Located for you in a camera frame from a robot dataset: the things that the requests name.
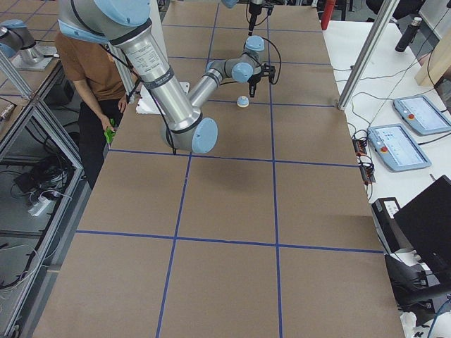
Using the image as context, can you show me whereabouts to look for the green scissors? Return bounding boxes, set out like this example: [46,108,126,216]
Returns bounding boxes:
[104,118,116,146]

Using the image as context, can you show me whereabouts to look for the red cylinder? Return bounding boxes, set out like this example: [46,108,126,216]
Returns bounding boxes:
[321,0,336,30]

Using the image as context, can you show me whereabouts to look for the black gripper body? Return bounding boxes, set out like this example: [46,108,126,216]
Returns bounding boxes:
[248,0,264,16]
[247,73,262,87]

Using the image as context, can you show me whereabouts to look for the black power box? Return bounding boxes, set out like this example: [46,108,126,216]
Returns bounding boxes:
[371,197,414,254]

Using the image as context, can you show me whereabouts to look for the black laptop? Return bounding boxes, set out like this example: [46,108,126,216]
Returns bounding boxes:
[394,175,450,283]

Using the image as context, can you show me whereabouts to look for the black water bottle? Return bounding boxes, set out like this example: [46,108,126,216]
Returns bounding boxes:
[395,17,423,52]

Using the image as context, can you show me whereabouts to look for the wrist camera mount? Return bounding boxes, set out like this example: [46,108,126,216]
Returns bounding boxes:
[260,63,276,85]

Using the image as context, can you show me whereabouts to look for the black camera cable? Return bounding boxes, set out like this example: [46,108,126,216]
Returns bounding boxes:
[220,36,282,86]

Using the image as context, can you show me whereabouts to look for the aluminium frame post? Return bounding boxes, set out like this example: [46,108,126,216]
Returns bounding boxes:
[337,0,400,111]

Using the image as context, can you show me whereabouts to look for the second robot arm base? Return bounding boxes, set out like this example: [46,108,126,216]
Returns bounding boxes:
[1,19,59,70]

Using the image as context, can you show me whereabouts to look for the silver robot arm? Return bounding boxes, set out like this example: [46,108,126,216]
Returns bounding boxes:
[58,0,264,154]

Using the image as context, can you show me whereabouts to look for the white camera mast base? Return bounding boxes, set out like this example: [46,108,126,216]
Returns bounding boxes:
[136,81,190,115]

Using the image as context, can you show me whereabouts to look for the blue wooden call bell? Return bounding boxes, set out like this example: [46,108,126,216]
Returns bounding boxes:
[237,96,249,108]

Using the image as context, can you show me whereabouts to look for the far teach pendant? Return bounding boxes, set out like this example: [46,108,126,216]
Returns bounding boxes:
[393,95,450,135]

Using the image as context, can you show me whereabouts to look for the person in brown shirt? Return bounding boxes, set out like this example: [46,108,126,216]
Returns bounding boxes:
[55,32,128,188]

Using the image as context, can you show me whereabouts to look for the usb hub with cables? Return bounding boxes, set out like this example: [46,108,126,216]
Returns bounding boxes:
[351,130,375,186]

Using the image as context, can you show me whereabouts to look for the near teach pendant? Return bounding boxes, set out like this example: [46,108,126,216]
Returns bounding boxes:
[367,124,432,172]

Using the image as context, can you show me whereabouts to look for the teach pendant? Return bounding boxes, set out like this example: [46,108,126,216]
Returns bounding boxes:
[393,95,450,135]
[367,124,432,172]

